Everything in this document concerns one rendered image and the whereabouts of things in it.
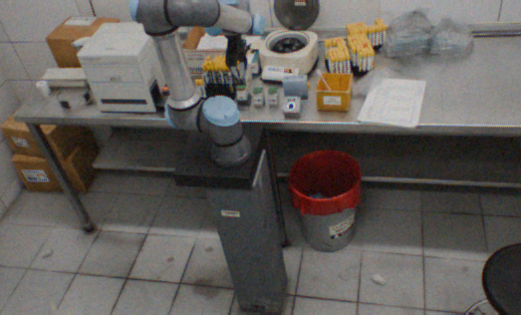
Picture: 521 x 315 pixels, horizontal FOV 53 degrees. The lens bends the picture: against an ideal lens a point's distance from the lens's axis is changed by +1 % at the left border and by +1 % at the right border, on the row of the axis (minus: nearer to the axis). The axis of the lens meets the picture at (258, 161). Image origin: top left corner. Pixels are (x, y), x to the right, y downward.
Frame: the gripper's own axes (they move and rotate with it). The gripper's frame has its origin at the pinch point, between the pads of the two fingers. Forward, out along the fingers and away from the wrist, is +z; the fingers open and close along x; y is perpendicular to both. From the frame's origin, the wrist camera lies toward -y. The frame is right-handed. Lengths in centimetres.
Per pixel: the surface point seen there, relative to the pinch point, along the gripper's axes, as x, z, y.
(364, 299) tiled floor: -52, 101, -37
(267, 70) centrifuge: -7.8, 8.3, 18.4
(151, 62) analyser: 38.3, -6.9, 2.6
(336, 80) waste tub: -39.4, 6.4, 6.6
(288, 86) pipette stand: -19.8, 5.7, 1.7
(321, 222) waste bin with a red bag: -31, 75, -13
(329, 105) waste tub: -37.2, 10.0, -6.0
